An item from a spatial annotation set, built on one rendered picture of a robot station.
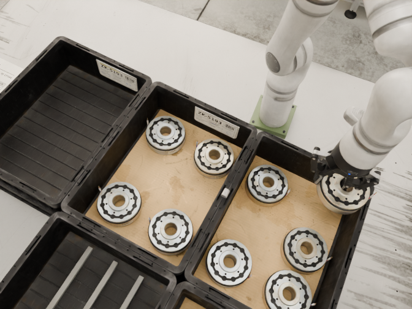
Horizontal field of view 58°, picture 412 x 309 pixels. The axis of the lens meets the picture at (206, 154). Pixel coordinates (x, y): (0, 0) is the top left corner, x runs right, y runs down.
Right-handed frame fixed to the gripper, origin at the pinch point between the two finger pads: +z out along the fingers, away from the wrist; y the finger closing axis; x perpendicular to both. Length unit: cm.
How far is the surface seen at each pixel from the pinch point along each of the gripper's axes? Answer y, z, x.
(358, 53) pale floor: 20, 100, 152
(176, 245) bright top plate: -25.3, 14.2, -22.3
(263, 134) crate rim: -16.5, 7.1, 9.4
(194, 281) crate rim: -18.4, 7.0, -28.8
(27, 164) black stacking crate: -68, 17, -18
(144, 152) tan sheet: -43.4, 17.2, -3.1
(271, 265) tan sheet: -3.5, 17.0, -16.9
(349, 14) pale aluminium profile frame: 6, 99, 181
